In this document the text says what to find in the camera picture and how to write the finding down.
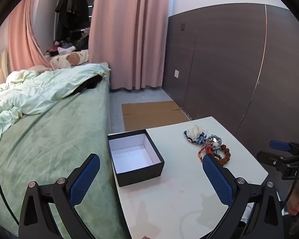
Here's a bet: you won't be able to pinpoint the black gift box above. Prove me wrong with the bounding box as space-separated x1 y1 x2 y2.
107 129 165 188

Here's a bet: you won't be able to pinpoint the draped pink curtain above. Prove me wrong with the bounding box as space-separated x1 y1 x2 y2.
7 0 54 71

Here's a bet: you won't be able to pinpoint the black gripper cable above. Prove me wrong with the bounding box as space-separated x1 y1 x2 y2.
282 102 299 216

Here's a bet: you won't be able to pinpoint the blue flower hair clip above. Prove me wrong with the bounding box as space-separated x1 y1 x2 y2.
184 131 208 145

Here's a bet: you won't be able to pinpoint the bed with green sheet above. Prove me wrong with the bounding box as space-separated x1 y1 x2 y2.
0 67 131 239

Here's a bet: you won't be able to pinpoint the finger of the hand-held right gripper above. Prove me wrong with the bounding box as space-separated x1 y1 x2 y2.
257 150 293 166
269 140 299 155

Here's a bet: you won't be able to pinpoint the pile of plush toys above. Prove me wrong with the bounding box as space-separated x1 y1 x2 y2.
44 40 76 58

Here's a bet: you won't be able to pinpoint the wide pink curtain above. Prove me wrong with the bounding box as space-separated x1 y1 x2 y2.
88 0 170 90

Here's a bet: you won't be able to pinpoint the dark bead bracelet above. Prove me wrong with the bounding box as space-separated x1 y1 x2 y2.
209 141 223 159

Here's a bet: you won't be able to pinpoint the red bead bracelet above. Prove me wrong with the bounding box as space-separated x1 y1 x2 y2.
197 144 214 161

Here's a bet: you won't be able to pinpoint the light green duvet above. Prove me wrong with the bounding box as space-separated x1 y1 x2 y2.
0 63 112 145

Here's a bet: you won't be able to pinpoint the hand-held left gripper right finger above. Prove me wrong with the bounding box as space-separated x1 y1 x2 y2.
202 154 284 239

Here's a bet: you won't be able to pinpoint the person's right hand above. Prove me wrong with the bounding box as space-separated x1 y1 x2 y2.
286 185 299 216

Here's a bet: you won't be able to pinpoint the black cloth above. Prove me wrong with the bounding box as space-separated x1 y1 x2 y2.
76 75 102 94

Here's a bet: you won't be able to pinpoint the brown wooden bead bracelet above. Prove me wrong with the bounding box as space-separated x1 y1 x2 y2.
214 144 231 166

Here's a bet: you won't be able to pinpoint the white fabric flower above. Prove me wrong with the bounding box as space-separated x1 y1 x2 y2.
187 125 204 140

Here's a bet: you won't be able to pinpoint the bear print pillow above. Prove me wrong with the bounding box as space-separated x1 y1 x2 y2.
50 50 89 69

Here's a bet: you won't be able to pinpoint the flat cardboard sheet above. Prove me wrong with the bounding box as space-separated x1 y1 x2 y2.
121 101 191 132

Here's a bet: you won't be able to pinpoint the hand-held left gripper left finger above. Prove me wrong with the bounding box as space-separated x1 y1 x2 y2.
18 153 101 239

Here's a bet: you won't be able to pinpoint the hanging dark clothes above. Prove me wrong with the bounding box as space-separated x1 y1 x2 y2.
55 0 89 30

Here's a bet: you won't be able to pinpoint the silver bangle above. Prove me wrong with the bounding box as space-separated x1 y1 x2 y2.
206 134 224 145

